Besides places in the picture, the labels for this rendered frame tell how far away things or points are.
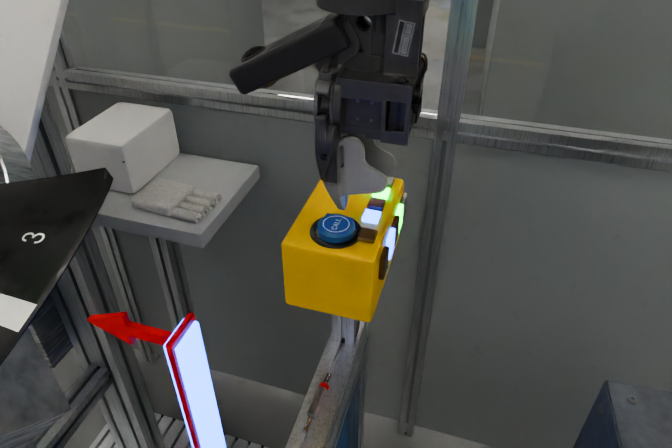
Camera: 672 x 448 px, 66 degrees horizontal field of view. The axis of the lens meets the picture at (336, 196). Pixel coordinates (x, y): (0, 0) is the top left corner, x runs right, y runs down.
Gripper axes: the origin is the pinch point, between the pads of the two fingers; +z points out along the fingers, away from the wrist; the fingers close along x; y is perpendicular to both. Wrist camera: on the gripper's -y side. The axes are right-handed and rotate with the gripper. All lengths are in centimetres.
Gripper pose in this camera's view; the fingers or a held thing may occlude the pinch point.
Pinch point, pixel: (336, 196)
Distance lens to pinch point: 51.4
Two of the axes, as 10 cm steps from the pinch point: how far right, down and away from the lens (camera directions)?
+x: 2.9, -5.4, 7.9
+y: 9.6, 1.6, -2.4
